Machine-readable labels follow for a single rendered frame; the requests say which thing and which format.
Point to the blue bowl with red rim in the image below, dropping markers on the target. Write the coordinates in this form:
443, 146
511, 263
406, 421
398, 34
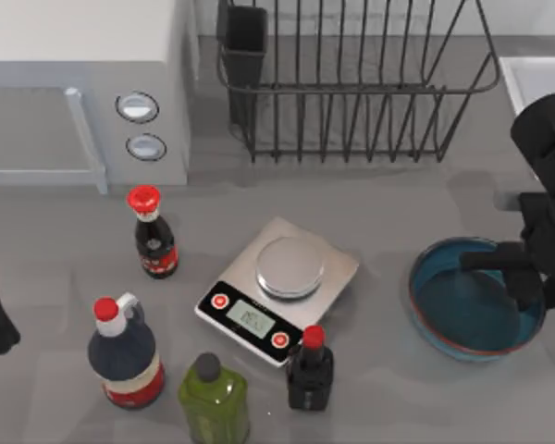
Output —
467, 314

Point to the white sink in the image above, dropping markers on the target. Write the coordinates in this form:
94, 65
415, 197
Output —
532, 76

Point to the black square red-capped bottle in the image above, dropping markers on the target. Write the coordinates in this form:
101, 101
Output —
310, 374

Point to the silver kitchen scale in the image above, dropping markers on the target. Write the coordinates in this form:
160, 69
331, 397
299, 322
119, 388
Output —
277, 296

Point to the green bottle with grey cap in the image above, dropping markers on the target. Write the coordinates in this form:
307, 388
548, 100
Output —
215, 402

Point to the black utensil holder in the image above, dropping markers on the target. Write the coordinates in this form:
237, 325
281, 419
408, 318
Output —
242, 51

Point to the small dark red-capped bottle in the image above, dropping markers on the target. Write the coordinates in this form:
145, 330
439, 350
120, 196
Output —
155, 245

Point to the pale microwave oven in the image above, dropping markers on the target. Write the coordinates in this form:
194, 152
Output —
176, 92

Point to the small microwave knob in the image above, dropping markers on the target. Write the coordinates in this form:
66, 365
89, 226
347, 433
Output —
145, 147

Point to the large microwave knob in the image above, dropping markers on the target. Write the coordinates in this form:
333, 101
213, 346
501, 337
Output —
137, 107

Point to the microwave glass door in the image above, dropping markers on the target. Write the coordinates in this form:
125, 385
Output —
28, 129

